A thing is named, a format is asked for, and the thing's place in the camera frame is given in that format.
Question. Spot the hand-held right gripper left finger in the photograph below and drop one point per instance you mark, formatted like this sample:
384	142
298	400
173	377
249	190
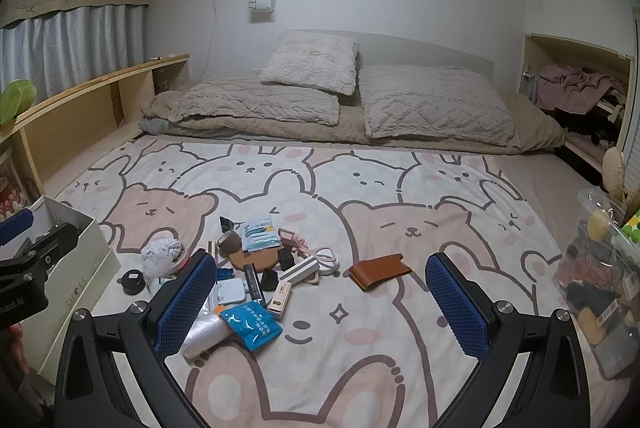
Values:
185	303

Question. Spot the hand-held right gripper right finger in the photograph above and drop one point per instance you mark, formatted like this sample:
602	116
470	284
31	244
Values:
455	308

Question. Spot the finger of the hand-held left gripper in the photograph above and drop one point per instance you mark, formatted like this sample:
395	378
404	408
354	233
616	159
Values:
52	250
15	228

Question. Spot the white cardboard shoe box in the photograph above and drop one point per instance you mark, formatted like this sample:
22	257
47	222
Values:
80	303

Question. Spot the blue white medicine packet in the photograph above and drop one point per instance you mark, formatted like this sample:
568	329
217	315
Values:
250	325

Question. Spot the brown leather wallet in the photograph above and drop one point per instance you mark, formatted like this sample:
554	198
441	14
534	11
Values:
377	273

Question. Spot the white plastic bag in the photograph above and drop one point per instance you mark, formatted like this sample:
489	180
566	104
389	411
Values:
202	335

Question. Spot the red patterned cushion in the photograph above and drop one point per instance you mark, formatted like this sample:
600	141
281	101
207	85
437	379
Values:
12	188

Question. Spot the white rounded card case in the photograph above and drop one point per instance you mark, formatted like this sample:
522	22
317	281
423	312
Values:
231	293

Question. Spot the blue tube box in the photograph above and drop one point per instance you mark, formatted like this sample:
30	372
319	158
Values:
225	274

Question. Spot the black round tin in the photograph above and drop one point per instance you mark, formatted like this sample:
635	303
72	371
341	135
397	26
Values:
133	282

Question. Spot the beige toothed harmonica box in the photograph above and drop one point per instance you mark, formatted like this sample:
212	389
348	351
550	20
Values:
211	249

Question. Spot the black slim bar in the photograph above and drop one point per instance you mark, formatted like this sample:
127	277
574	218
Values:
252	283

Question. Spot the brown tape roll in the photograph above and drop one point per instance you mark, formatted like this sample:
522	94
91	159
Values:
229	242

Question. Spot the cork board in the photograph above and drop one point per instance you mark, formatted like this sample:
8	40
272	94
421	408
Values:
252	262

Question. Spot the black binder clip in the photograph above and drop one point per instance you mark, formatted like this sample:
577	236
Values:
287	259
270	280

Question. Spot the beige slim box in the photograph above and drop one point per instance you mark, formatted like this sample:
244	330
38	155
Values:
280	300

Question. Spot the pale blue mask packet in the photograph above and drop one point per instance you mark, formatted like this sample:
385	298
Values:
257	235

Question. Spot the printed animal blanket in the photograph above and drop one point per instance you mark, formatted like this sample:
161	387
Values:
360	358

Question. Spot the white toothed comb box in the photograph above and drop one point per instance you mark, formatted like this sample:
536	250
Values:
300	268

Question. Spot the green plush toy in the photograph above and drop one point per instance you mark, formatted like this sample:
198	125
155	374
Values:
17	100

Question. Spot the wooden bedside shelf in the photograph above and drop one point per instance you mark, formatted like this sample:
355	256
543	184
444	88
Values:
75	108

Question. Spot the pink white scissors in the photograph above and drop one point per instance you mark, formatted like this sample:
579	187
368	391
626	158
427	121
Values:
327	260

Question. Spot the clear plastic storage bag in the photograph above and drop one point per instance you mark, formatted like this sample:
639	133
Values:
595	288

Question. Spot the grey folded blanket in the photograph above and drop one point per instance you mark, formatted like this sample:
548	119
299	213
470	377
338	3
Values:
152	125

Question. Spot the grey pleated curtain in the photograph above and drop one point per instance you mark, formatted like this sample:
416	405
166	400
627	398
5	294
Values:
75	48

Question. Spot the green patterned box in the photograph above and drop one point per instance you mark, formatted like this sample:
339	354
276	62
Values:
632	225

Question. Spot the beige fleece blanket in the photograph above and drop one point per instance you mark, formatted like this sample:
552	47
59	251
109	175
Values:
532	125

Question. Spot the beige textured pillow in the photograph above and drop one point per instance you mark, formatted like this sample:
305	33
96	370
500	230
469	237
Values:
430	103
255	103

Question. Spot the pink crumpled clothes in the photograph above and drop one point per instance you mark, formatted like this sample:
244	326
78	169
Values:
575	85

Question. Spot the white bed headboard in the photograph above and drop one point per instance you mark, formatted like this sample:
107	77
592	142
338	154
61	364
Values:
425	53

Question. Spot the fluffy beige small pillow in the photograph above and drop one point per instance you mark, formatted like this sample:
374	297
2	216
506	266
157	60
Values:
310	63

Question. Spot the wall closet niche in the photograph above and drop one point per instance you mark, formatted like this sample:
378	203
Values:
620	108

